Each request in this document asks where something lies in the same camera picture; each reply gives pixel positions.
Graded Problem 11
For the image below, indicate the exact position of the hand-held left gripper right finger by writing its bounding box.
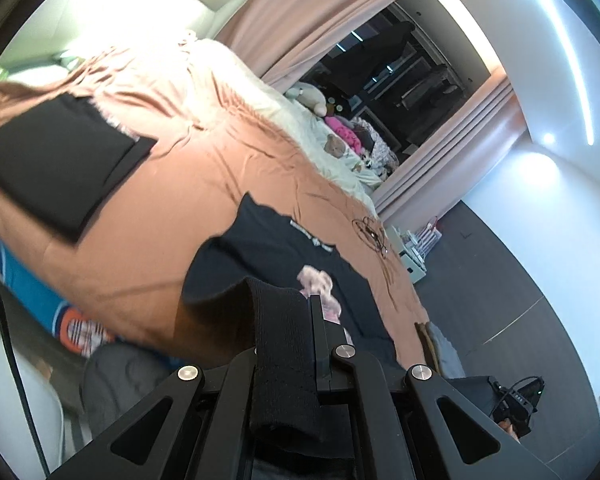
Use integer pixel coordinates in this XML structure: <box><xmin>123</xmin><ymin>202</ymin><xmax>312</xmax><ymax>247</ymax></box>
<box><xmin>309</xmin><ymin>294</ymin><xmax>557</xmax><ymax>480</ymax></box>

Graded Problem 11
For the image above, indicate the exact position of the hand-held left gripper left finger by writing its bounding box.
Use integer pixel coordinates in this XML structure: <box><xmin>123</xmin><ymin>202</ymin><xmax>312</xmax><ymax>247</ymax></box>
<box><xmin>45</xmin><ymin>347</ymin><xmax>259</xmax><ymax>480</ymax></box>

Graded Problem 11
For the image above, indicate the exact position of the black bear print T-shirt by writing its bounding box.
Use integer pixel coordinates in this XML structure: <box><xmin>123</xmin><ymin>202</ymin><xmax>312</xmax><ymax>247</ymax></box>
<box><xmin>180</xmin><ymin>192</ymin><xmax>501</xmax><ymax>477</ymax></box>

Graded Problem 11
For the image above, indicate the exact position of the folded grey garment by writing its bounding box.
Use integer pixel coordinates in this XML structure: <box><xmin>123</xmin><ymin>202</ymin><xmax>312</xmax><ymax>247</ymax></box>
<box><xmin>427</xmin><ymin>322</ymin><xmax>465</xmax><ymax>378</ymax></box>

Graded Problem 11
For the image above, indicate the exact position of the folded tan garment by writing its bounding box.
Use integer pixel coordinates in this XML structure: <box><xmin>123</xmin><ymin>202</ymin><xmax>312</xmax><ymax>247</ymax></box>
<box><xmin>414</xmin><ymin>321</ymin><xmax>438</xmax><ymax>367</ymax></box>

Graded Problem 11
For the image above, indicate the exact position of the person's leg in grey pants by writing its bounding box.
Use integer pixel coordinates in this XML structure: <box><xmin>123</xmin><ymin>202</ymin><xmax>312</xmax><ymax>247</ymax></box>
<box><xmin>81</xmin><ymin>344</ymin><xmax>183</xmax><ymax>438</ymax></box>

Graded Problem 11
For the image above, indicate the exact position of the white nightstand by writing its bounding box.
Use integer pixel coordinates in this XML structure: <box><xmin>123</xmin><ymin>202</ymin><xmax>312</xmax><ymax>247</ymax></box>
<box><xmin>386</xmin><ymin>225</ymin><xmax>427</xmax><ymax>285</ymax></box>

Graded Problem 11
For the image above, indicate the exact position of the small brown teddy bear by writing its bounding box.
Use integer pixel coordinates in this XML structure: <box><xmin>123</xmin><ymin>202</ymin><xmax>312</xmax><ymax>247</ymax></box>
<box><xmin>324</xmin><ymin>135</ymin><xmax>349</xmax><ymax>159</ymax></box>

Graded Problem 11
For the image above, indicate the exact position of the floral blanket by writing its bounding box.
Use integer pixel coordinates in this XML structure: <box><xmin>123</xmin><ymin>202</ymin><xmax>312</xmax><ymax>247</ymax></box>
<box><xmin>355</xmin><ymin>119</ymin><xmax>398</xmax><ymax>177</ymax></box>

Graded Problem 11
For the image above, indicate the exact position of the orange blanket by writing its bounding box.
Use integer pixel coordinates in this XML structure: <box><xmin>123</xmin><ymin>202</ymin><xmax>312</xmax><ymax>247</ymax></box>
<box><xmin>0</xmin><ymin>35</ymin><xmax>431</xmax><ymax>368</ymax></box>

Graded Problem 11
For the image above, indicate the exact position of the pink cloth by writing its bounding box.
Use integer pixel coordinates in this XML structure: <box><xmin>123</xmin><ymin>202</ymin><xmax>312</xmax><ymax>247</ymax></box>
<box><xmin>325</xmin><ymin>116</ymin><xmax>362</xmax><ymax>152</ymax></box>

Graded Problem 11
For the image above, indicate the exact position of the cream duvet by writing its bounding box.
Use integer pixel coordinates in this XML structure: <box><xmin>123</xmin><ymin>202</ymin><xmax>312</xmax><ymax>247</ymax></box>
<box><xmin>180</xmin><ymin>37</ymin><xmax>378</xmax><ymax>211</ymax></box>

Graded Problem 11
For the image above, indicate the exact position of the cream plush toy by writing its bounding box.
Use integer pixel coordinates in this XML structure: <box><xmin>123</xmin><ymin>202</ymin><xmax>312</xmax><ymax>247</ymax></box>
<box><xmin>284</xmin><ymin>82</ymin><xmax>329</xmax><ymax>117</ymax></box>

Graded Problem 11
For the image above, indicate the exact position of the folded black cloth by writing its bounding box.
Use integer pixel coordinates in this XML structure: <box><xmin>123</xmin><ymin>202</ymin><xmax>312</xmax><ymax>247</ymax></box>
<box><xmin>0</xmin><ymin>94</ymin><xmax>159</xmax><ymax>246</ymax></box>

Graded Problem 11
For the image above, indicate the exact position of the ceiling strip light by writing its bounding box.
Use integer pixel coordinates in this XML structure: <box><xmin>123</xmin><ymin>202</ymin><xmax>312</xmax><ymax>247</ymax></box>
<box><xmin>516</xmin><ymin>0</ymin><xmax>597</xmax><ymax>147</ymax></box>

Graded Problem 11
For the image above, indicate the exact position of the white padded headboard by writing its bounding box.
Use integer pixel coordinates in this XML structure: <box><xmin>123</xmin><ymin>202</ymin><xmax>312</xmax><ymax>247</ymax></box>
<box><xmin>0</xmin><ymin>0</ymin><xmax>248</xmax><ymax>92</ymax></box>

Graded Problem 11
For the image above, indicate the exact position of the coiled black cable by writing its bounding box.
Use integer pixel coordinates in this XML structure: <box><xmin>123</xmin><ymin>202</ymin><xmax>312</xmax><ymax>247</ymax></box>
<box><xmin>352</xmin><ymin>216</ymin><xmax>391</xmax><ymax>260</ymax></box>

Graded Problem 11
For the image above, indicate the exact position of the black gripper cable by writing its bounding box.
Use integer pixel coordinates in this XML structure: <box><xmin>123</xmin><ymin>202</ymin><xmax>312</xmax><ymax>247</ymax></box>
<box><xmin>0</xmin><ymin>249</ymin><xmax>52</xmax><ymax>480</ymax></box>

